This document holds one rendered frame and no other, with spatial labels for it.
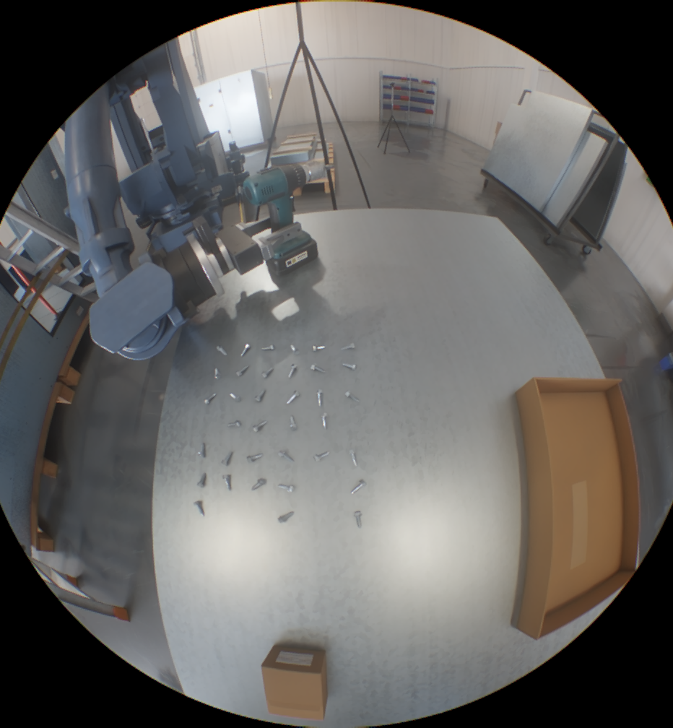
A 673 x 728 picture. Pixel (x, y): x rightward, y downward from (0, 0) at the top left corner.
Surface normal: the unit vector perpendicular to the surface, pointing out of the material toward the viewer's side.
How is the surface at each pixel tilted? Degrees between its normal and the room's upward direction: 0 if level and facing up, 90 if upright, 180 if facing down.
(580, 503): 0
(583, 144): 78
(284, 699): 0
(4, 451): 90
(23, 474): 90
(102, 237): 53
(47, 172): 90
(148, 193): 90
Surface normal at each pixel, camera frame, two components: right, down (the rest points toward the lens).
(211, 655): -0.05, -0.50
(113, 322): 0.44, 0.18
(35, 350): 1.00, -0.04
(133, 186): 0.48, 0.75
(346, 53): 0.02, 0.87
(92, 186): 0.65, 0.05
